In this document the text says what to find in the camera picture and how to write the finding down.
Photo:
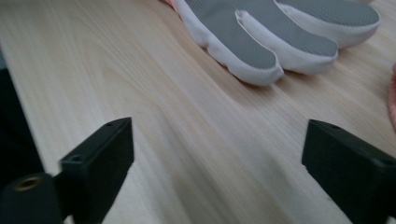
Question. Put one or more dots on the pink ski glove grey palm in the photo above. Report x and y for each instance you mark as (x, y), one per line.
(249, 34)

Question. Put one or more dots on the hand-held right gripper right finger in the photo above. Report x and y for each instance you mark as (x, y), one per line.
(351, 174)

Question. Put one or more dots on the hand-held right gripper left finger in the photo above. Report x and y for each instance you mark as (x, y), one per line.
(99, 168)

